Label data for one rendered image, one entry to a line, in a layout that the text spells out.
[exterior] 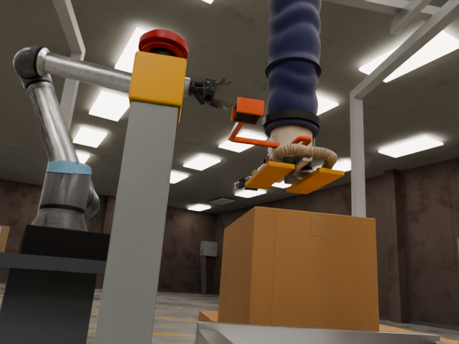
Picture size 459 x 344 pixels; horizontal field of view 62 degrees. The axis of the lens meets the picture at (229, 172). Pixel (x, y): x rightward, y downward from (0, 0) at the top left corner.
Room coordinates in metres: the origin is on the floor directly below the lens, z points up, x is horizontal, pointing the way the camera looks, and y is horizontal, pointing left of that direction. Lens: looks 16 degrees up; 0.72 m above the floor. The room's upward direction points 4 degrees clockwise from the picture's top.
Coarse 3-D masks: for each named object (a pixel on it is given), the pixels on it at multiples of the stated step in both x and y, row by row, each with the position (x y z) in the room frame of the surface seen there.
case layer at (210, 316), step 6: (204, 312) 2.21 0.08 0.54; (210, 312) 2.24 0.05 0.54; (216, 312) 2.26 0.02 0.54; (204, 318) 2.08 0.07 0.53; (210, 318) 1.90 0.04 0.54; (216, 318) 1.91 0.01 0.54; (384, 330) 1.91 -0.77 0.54; (390, 330) 1.93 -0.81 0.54; (396, 330) 1.95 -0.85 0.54; (402, 330) 1.97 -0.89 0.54; (408, 330) 1.99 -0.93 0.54; (450, 342) 1.63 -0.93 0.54; (456, 342) 1.65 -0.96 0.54
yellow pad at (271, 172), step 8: (264, 168) 1.31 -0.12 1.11; (272, 168) 1.29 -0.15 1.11; (280, 168) 1.29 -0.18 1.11; (288, 168) 1.28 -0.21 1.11; (256, 176) 1.42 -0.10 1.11; (264, 176) 1.41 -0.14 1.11; (272, 176) 1.40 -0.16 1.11; (280, 176) 1.39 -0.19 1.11; (248, 184) 1.55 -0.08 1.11; (256, 184) 1.54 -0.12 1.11; (264, 184) 1.53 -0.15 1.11; (272, 184) 1.52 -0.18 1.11
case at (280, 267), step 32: (256, 224) 1.15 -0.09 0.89; (288, 224) 1.17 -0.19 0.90; (320, 224) 1.18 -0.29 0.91; (352, 224) 1.20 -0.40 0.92; (224, 256) 1.68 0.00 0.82; (256, 256) 1.15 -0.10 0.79; (288, 256) 1.17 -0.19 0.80; (320, 256) 1.18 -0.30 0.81; (352, 256) 1.20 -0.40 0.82; (224, 288) 1.62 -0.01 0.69; (256, 288) 1.15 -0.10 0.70; (288, 288) 1.17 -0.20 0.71; (320, 288) 1.18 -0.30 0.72; (352, 288) 1.20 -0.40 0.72; (224, 320) 1.57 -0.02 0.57; (256, 320) 1.15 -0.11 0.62; (288, 320) 1.17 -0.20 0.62; (320, 320) 1.18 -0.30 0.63; (352, 320) 1.20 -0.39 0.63
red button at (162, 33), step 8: (152, 32) 0.44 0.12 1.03; (160, 32) 0.44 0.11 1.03; (168, 32) 0.44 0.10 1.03; (144, 40) 0.45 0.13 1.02; (152, 40) 0.45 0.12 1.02; (160, 40) 0.45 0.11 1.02; (168, 40) 0.45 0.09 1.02; (176, 40) 0.45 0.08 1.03; (184, 40) 0.46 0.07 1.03; (144, 48) 0.46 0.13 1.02; (152, 48) 0.46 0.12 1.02; (160, 48) 0.46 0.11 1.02; (168, 48) 0.46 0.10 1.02; (176, 48) 0.46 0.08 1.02; (184, 48) 0.46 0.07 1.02; (176, 56) 0.48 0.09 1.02; (184, 56) 0.48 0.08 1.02
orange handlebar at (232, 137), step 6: (234, 126) 1.25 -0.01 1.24; (240, 126) 1.22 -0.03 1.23; (234, 132) 1.28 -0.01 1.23; (228, 138) 1.36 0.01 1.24; (234, 138) 1.34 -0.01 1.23; (240, 138) 1.37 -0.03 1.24; (246, 138) 1.37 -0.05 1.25; (300, 138) 1.31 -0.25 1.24; (306, 138) 1.31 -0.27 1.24; (252, 144) 1.39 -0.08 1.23; (258, 144) 1.39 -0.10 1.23; (264, 144) 1.39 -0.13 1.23; (270, 144) 1.39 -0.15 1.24; (276, 144) 1.40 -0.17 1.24; (306, 144) 1.35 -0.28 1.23
